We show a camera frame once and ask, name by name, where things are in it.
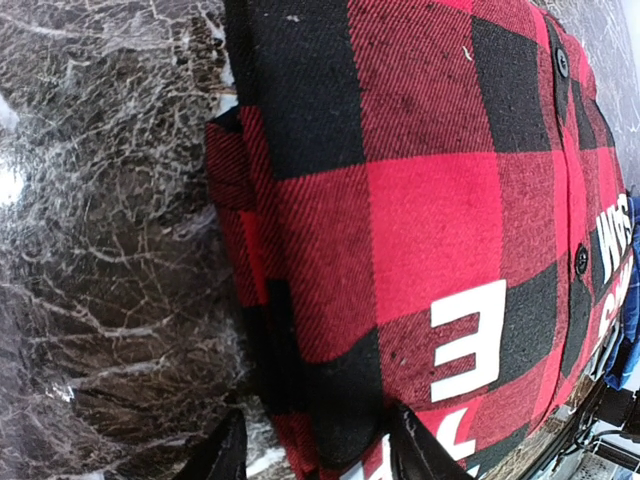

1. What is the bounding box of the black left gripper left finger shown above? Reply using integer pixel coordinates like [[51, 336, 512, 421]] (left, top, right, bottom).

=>
[[187, 409, 247, 480]]

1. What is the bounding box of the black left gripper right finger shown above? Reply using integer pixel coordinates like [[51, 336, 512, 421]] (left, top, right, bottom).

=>
[[389, 403, 472, 480]]

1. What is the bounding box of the red black plaid shirt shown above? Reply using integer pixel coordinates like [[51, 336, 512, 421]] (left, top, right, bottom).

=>
[[207, 1, 633, 479]]

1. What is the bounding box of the folded blue plaid shirt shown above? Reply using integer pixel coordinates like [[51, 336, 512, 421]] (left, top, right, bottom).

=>
[[604, 195, 639, 390]]

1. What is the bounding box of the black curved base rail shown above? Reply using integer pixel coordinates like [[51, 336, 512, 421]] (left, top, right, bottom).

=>
[[521, 383, 639, 479]]

